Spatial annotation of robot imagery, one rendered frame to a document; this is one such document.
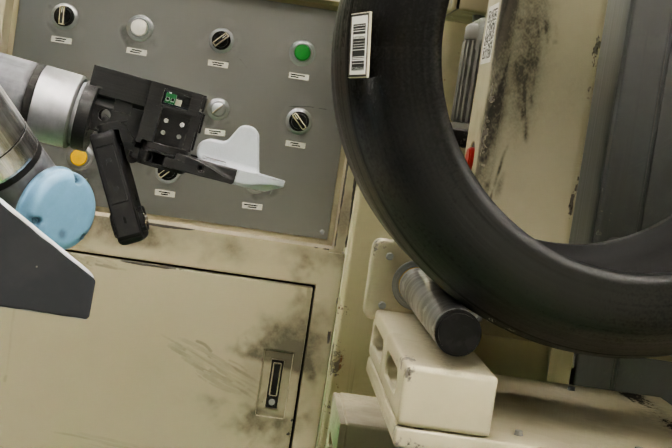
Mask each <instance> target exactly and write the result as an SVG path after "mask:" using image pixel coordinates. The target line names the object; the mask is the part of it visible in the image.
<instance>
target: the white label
mask: <svg viewBox="0 0 672 448"><path fill-rule="evenodd" d="M371 26H372V11H369V12H361V13H354V14H351V31H350V52H349V74H348V78H369V68H370V47H371Z"/></svg>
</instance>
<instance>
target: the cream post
mask: <svg viewBox="0 0 672 448"><path fill-rule="evenodd" d="M498 2H499V9H498V15H497V21H496V28H495V34H494V40H493V47H492V53H491V60H490V62H488V63H485V64H481V65H480V63H481V57H482V50H483V44H484V37H485V31H486V25H487V18H488V12H489V7H491V6H493V5H494V4H496V3H498ZM607 3H608V0H489V2H488V9H487V15H486V22H485V28H484V34H483V41H482V47H481V54H480V61H479V69H478V76H477V81H476V87H475V92H474V98H473V105H472V111H471V117H470V124H469V130H468V137H467V143H466V149H465V156H464V158H465V157H466V152H467V149H468V148H469V147H474V148H475V152H474V160H473V165H472V169H471V171H472V172H473V174H474V176H475V177H476V179H477V180H478V182H479V183H480V185H481V186H482V188H483V189H484V190H485V192H486V193H487V194H488V196H489V197H490V198H491V199H492V201H493V202H494V203H495V204H496V205H497V206H498V207H499V208H500V210H501V211H502V212H503V213H504V214H505V215H506V216H507V217H508V218H509V219H510V220H512V221H513V222H514V223H515V224H516V225H517V226H518V227H520V228H521V229H522V230H523V231H524V232H526V233H527V234H528V235H530V236H531V237H532V238H534V239H538V240H543V241H548V242H555V243H566V244H569V238H570V232H571V226H572V220H573V213H574V207H575V201H576V195H577V189H578V182H579V176H580V170H581V164H582V158H583V151H584V145H585V139H586V133H587V127H588V120H589V114H590V108H591V102H592V96H593V89H594V83H595V77H596V71H597V65H598V58H599V52H600V46H601V40H602V34H603V27H604V21H605V15H606V9H607ZM551 350H552V347H549V346H545V345H542V344H539V343H536V342H530V341H523V340H516V339H509V338H502V337H495V336H488V335H482V336H481V340H480V343H479V345H478V346H477V348H476V349H475V350H474V352H475V353H476V354H477V356H478V357H479V358H480V359H481V360H482V361H483V362H484V364H485V365H486V366H487V367H488V368H489V369H490V371H491V372H492V373H493V374H498V375H505V376H512V377H519V378H526V379H533V380H540V381H547V374H548V368H549V362H550V356H551Z"/></svg>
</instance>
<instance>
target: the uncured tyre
mask: <svg viewBox="0 0 672 448"><path fill-rule="evenodd" d="M448 4H449V0H340V2H339V6H338V10H337V15H336V20H335V26H334V32H333V41H332V53H331V84H332V96H333V105H334V111H335V117H336V122H337V127H338V131H339V135H340V139H341V143H342V146H343V149H344V152H345V155H346V158H347V161H348V164H349V166H350V169H351V171H352V173H353V176H354V178H355V180H356V182H357V184H358V187H359V189H360V191H361V192H362V194H363V196H364V198H365V200H366V201H367V203H368V205H369V207H370V208H371V210H372V211H373V213H374V214H375V216H376V217H377V219H378V220H379V222H380V223H381V225H382V226H383V227H384V229H385V230H386V231H387V233H388V234H389V235H390V236H391V237H392V239H393V240H394V241H395V242H396V243H397V244H398V246H399V247H400V248H401V249H402V250H403V251H404V252H405V253H406V254H407V255H408V256H409V257H410V258H411V259H412V260H413V261H414V262H415V263H416V264H417V265H418V266H419V268H420V269H421V270H422V271H423V272H424V273H425V274H426V275H427V276H428V277H429V278H431V279H432V280H433V281H434V282H435V283H436V284H437V285H438V286H439V287H440V288H442V289H443V290H444V291H445V292H446V293H448V294H449V295H450V296H451V297H453V298H454V299H455V300H457V301H458V302H459V303H461V304H462V305H464V306H465V307H466V308H468V309H469V310H471V311H472V312H474V313H475V314H477V315H479V316H482V315H488V316H489V317H491V318H493V319H494V320H496V321H498V322H500V323H502V324H504V325H506V326H508V327H510V328H512V329H514V330H516V331H518V332H520V334H516V335H518V336H520V337H523V338H525V339H528V340H530V341H533V342H536V343H539V344H542V345H545V346H549V347H552V348H556V349H560V350H564V351H568V352H573V353H578V354H584V355H591V356H599V357H610V358H649V357H660V356H669V355H672V214H671V215H669V216H668V217H666V218H665V219H663V220H661V221H660V222H658V223H656V224H654V225H652V226H650V227H648V228H646V229H644V230H641V231H639V232H636V233H634V234H631V235H628V236H625V237H621V238H618V239H613V240H609V241H603V242H597V243H586V244H566V243H555V242H548V241H543V240H538V239H534V238H532V237H531V236H530V235H528V234H527V233H526V232H524V231H523V230H522V229H521V228H520V227H518V226H517V225H516V224H515V223H514V222H513V221H512V220H510V219H509V218H508V217H507V216H506V215H505V214H504V213H503V212H502V211H501V210H500V208H499V207H498V206H497V205H496V204H495V203H494V202H493V201H492V199H491V198H490V197H489V196H488V194H487V193H486V192H485V190H484V189H483V188H482V186H481V185H480V183H479V182H478V180H477V179H476V177H475V176H474V174H473V172H472V171H471V169H470V167H469V165H468V163H467V161H466V160H465V158H464V155H463V153H462V151H461V149H460V147H459V144H458V142H457V139H456V137H455V134H454V131H453V128H452V125H451V122H450V118H449V114H448V110H447V106H446V101H445V95H444V88H443V79H442V39H443V30H444V23H445V18H446V13H447V8H448ZM369 11H372V26H371V47H370V68H369V78H348V74H349V52H350V31H351V14H354V13H361V12H369Z"/></svg>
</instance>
